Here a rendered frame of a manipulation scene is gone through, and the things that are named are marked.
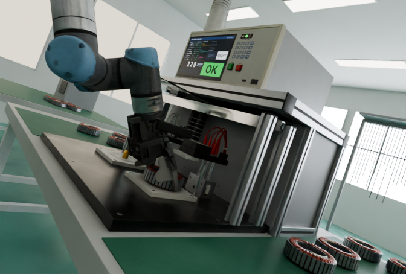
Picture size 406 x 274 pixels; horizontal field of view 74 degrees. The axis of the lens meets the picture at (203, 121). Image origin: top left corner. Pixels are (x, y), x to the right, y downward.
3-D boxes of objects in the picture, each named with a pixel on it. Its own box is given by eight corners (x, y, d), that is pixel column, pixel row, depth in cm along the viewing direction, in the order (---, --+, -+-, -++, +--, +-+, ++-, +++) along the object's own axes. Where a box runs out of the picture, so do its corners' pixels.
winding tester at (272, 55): (259, 91, 75) (283, 23, 76) (173, 78, 108) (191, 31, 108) (318, 128, 101) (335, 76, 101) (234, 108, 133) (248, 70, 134)
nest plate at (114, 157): (111, 163, 81) (113, 160, 81) (95, 150, 92) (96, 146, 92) (152, 171, 91) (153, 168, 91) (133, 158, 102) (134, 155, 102)
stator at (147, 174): (154, 189, 66) (160, 175, 66) (134, 174, 74) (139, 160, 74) (188, 194, 73) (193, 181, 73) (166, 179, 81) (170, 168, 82)
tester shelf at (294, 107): (282, 110, 65) (288, 92, 65) (147, 84, 116) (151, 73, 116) (345, 148, 94) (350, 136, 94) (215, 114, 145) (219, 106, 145)
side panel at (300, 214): (273, 237, 74) (311, 127, 75) (264, 231, 76) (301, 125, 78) (316, 236, 93) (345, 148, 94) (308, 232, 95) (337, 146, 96)
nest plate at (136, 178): (150, 197, 63) (151, 191, 63) (124, 174, 74) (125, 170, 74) (196, 201, 73) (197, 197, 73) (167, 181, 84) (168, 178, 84)
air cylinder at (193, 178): (199, 197, 79) (205, 180, 79) (184, 187, 84) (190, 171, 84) (211, 199, 82) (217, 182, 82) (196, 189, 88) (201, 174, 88)
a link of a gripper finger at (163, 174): (159, 198, 66) (145, 163, 67) (179, 189, 69) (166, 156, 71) (164, 197, 63) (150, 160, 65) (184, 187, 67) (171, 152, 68)
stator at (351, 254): (366, 274, 70) (370, 260, 70) (337, 268, 66) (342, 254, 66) (331, 250, 81) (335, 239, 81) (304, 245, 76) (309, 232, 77)
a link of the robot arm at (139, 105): (152, 90, 70) (169, 93, 64) (154, 107, 72) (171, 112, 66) (125, 95, 66) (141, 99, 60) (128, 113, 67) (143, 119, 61)
